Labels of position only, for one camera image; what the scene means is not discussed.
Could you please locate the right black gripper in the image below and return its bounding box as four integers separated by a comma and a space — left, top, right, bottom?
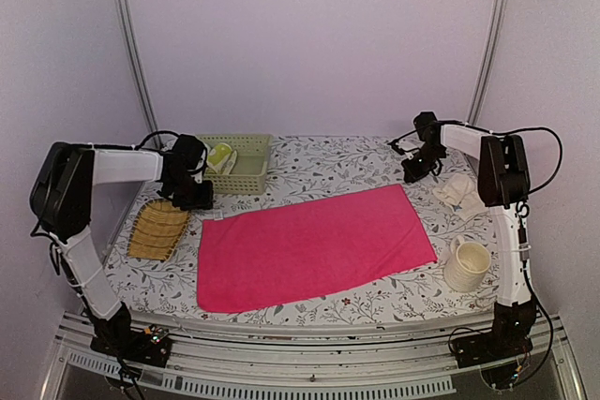
401, 144, 445, 183

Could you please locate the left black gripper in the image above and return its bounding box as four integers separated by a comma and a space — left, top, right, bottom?
165, 172, 214, 211

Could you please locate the pink towel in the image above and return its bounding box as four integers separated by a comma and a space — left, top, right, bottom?
197, 185, 437, 314

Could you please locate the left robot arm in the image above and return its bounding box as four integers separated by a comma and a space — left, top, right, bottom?
29, 134, 213, 357

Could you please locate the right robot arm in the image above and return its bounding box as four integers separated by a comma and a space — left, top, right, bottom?
402, 111, 536, 359

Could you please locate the woven bamboo tray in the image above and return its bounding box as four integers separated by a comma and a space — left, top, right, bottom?
127, 199, 191, 261

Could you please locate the cream white towel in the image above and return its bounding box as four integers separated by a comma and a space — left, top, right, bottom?
432, 173, 488, 222

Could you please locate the green patterned rolled towel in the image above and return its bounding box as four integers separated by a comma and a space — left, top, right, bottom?
206, 142, 237, 175

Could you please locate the green plastic basket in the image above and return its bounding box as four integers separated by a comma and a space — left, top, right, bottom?
197, 134, 273, 195

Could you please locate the cream ribbed mug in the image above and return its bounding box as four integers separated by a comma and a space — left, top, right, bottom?
442, 235, 491, 293

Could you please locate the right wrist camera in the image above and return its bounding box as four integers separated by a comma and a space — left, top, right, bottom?
388, 139, 419, 157

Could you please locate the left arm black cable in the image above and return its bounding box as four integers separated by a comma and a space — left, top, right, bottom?
135, 130, 181, 150

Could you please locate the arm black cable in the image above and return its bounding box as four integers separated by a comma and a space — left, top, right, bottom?
496, 125, 563, 200
135, 130, 181, 150

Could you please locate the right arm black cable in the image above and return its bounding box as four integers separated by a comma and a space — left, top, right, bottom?
496, 125, 563, 200

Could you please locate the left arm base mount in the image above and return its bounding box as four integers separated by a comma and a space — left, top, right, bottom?
90, 330, 173, 368

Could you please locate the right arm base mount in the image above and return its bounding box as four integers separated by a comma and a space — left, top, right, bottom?
447, 327, 533, 368

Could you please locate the aluminium front rail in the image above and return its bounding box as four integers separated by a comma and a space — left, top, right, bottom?
41, 308, 587, 400

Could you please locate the right aluminium frame post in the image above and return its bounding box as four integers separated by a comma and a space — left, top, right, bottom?
467, 0, 508, 125

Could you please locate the aluminium frame post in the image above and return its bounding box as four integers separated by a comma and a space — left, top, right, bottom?
114, 0, 158, 132
467, 0, 508, 125

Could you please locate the left aluminium frame post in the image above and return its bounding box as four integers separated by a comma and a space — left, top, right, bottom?
114, 0, 158, 132

